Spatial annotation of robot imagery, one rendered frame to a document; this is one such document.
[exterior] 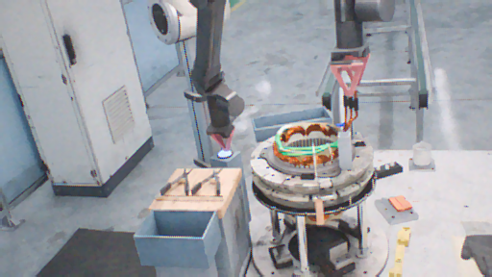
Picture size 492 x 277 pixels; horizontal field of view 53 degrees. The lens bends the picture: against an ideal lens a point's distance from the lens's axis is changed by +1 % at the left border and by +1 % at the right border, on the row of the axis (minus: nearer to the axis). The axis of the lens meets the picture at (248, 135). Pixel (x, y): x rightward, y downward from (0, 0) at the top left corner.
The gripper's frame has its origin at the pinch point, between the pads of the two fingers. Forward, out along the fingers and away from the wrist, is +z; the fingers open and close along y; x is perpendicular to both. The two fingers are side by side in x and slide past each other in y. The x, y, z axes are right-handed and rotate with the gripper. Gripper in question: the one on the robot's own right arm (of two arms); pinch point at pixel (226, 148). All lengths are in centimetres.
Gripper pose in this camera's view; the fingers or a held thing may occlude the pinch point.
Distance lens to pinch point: 147.5
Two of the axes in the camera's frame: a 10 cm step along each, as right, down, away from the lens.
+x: -9.6, 0.0, 2.9
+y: 2.5, -5.1, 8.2
